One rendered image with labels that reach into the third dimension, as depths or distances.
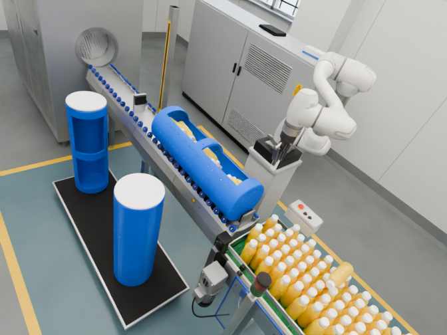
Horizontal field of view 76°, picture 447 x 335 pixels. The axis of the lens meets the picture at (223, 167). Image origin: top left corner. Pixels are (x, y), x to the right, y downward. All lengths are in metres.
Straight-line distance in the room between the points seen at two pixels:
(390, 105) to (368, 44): 0.80
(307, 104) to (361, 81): 0.57
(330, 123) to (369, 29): 3.05
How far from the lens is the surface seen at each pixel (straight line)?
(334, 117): 1.28
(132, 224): 1.73
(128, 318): 2.28
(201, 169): 1.72
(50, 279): 2.64
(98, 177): 3.03
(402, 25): 4.12
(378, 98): 4.20
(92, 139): 2.82
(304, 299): 1.51
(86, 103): 2.40
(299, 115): 1.28
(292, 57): 3.24
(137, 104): 2.48
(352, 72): 1.76
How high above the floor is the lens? 2.28
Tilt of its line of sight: 39 degrees down
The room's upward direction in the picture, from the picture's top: 18 degrees clockwise
